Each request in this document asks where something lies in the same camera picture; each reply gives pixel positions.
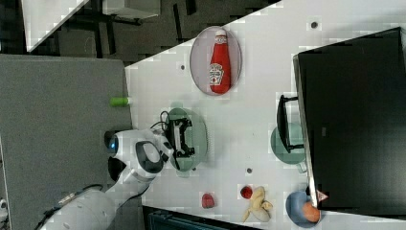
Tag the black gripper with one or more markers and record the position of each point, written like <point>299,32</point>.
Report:
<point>177,137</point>

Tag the green plastic strainer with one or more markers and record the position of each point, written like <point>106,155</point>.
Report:
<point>196,137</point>

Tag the green marker pen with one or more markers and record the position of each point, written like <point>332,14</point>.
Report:
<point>115,102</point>

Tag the black cylinder large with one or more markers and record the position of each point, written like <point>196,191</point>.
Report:
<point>115,168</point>

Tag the red ketchup bottle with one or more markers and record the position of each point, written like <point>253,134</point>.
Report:
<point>220,66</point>

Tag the red strawberry toy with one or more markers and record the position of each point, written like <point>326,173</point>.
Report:
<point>207,201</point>

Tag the small red fruit toy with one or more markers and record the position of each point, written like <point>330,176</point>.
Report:
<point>246,192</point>

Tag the peeled banana toy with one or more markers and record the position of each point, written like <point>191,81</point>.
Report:
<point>258,206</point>

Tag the green glass cup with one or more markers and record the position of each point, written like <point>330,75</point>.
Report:
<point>294,156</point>

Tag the blue bowl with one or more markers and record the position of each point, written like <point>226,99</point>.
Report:
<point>294,204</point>

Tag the orange fruit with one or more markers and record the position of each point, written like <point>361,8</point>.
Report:
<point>311,213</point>

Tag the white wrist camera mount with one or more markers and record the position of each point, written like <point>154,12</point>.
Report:
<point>162,144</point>

